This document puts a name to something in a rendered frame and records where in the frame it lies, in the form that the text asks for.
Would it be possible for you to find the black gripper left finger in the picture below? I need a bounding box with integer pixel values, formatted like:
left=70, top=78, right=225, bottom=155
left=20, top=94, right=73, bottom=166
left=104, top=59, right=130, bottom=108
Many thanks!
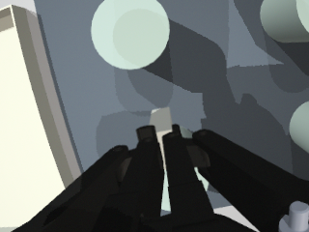
left=11, top=109, right=166, bottom=232

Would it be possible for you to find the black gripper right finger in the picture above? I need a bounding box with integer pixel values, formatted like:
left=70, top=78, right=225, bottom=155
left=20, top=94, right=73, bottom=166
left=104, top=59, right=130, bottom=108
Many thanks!
left=159, top=107, right=309, bottom=232

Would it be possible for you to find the beige rectangular tray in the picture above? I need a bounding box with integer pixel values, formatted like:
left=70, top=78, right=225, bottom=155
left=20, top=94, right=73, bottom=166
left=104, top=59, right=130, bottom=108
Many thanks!
left=0, top=5, right=74, bottom=232

